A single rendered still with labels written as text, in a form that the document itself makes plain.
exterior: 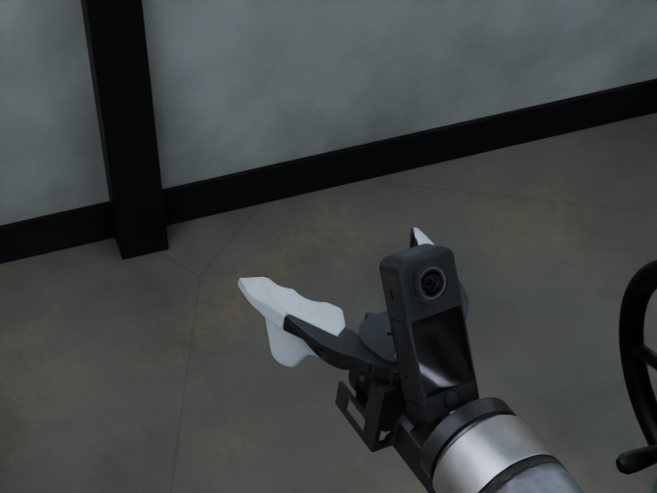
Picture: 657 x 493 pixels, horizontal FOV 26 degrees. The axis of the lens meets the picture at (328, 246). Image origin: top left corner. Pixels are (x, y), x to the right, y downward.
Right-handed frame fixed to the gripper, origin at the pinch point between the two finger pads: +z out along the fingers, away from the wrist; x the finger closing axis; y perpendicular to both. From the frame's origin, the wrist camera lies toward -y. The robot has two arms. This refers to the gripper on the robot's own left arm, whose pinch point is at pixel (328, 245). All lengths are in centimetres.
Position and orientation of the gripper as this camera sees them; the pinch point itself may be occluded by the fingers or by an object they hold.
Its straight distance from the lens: 105.3
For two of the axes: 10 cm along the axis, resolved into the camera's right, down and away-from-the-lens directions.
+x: 8.6, -2.4, 4.5
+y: -1.2, 7.6, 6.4
